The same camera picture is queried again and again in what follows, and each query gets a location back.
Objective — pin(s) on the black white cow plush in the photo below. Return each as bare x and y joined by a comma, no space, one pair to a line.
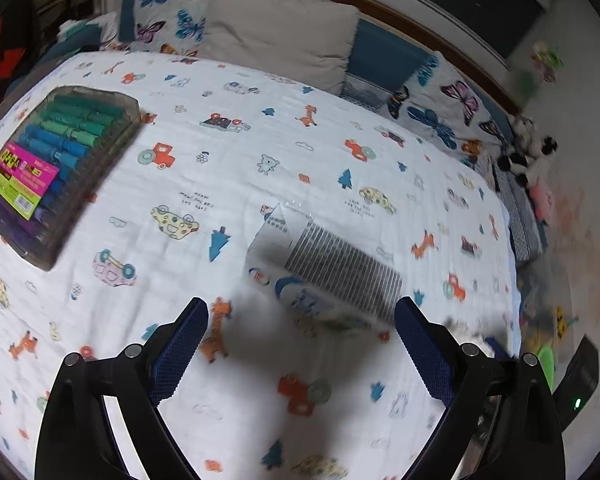
530,155

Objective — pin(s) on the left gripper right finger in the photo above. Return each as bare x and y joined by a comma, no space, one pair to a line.
508,400

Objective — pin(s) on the blue headboard cushion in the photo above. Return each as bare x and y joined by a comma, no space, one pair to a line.
381,58

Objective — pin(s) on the green plastic mesh basket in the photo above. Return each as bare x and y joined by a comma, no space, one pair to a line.
545,355

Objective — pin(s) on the grey pillow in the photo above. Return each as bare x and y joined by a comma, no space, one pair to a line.
308,41

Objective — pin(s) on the pink plush toy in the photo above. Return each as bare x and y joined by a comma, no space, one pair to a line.
543,203

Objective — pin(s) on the clear plastic storage bin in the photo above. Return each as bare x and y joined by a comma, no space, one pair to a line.
546,315

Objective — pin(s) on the white milk carton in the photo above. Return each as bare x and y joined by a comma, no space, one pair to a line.
320,275

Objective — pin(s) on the marker pen set box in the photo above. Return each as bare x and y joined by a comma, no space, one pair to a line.
53,161

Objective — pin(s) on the blue white patterned cloth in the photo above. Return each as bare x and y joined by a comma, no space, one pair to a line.
527,234

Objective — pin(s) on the butterfly print pillow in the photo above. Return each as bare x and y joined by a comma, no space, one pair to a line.
163,26
438,104

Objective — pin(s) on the left butterfly print pillow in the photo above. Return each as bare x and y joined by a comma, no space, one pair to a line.
163,26

